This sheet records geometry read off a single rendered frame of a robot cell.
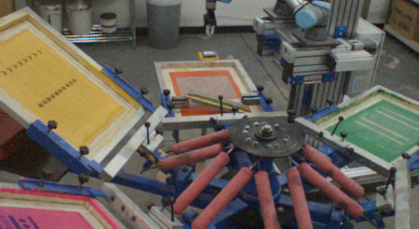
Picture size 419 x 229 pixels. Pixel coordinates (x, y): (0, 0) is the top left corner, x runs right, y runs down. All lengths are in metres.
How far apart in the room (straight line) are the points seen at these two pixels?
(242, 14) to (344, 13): 3.42
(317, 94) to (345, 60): 0.50
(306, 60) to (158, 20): 3.09
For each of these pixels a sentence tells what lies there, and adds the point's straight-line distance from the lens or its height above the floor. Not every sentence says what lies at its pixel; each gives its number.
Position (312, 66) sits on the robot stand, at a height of 1.09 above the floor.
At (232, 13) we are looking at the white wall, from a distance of 6.62.
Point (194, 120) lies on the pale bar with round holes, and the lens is 2.53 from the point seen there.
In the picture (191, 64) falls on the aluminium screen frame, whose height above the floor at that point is 0.98.
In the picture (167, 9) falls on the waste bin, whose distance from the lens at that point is 5.87.
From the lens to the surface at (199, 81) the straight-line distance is 3.12.
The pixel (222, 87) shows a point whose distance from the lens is 3.08.
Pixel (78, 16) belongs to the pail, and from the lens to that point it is 5.99.
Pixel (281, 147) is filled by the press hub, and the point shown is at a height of 1.31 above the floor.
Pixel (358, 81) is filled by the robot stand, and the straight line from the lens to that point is 3.61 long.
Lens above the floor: 2.33
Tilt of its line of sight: 29 degrees down
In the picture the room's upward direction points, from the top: 3 degrees clockwise
